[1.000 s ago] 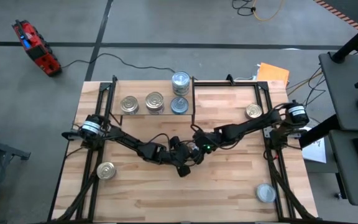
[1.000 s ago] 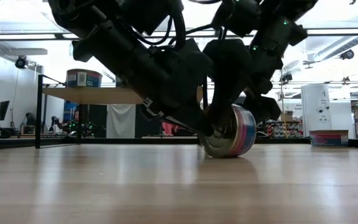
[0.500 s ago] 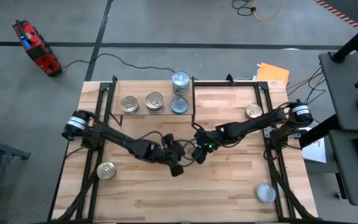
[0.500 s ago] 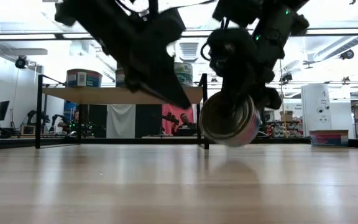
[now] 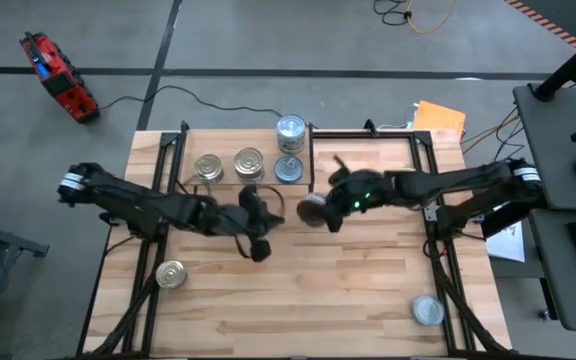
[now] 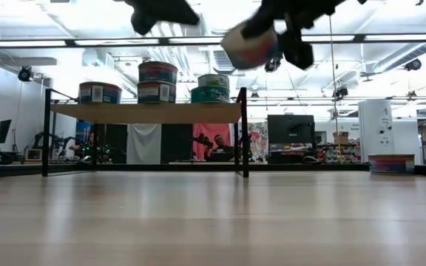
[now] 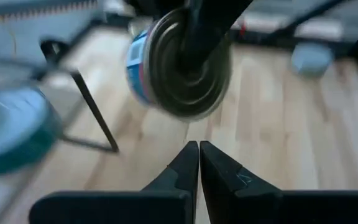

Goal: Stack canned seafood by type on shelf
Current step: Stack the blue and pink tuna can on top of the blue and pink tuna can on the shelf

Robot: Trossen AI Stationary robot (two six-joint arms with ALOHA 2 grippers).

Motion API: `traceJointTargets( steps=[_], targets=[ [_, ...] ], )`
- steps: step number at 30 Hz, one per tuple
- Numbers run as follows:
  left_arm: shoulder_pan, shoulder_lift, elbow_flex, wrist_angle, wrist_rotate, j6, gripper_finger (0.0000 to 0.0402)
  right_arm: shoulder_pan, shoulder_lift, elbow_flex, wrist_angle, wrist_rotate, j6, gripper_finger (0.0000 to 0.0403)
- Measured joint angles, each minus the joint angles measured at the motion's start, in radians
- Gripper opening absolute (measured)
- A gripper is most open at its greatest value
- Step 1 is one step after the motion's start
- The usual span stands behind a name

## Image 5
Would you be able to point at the orange paper sheet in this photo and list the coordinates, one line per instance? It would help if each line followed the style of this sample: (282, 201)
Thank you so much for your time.
(440, 120)

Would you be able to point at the large dark grey desk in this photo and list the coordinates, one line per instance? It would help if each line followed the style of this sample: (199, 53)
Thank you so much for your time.
(568, 130)

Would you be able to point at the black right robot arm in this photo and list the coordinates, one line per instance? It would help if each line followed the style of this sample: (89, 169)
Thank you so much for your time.
(448, 182)

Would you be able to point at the black orange striped ramp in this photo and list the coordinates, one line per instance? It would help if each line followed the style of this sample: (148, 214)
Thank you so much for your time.
(568, 20)

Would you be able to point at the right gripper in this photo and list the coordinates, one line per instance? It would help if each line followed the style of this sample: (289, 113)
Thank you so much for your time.
(363, 190)

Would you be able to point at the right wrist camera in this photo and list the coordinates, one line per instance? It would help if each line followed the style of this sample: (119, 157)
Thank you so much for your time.
(334, 220)

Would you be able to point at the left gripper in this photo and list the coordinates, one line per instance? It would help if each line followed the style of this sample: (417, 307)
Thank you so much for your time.
(243, 215)

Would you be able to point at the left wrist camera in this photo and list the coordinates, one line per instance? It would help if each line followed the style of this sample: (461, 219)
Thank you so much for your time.
(260, 250)

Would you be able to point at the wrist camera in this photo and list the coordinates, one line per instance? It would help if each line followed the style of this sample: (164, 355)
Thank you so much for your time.
(260, 250)
(334, 220)

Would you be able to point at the white paper sheet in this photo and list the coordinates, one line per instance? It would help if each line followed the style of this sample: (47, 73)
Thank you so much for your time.
(508, 245)

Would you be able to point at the black pole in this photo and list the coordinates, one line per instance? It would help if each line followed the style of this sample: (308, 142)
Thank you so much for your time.
(568, 67)

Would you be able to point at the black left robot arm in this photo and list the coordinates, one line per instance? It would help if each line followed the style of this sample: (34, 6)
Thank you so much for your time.
(143, 202)

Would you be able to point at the teal label pull-tab can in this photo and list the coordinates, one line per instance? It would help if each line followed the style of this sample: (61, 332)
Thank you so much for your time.
(288, 169)

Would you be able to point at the black metal table frame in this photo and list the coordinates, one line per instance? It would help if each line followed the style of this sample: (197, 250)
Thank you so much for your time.
(368, 134)

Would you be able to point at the wooden shelf with black legs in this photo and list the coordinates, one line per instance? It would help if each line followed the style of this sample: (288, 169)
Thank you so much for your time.
(218, 142)

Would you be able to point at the dark grey keyboard desk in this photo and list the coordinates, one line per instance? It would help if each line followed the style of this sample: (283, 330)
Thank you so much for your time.
(565, 290)

